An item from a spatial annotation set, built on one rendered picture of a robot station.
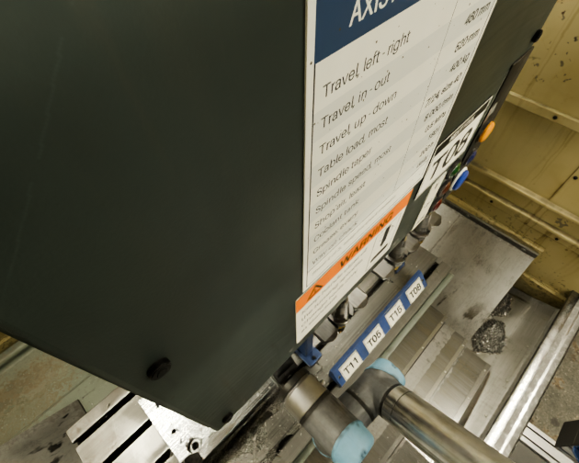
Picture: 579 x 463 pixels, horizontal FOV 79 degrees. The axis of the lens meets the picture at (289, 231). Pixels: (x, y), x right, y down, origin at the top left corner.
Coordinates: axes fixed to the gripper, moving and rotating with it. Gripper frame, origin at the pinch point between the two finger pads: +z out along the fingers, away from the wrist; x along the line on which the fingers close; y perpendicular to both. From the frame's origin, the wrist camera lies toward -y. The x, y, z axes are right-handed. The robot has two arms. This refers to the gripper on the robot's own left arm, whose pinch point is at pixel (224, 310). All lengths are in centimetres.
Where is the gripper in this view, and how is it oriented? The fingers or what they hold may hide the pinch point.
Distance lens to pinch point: 73.3
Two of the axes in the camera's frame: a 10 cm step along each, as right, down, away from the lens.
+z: -7.1, -5.8, 4.1
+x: 7.0, -5.9, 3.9
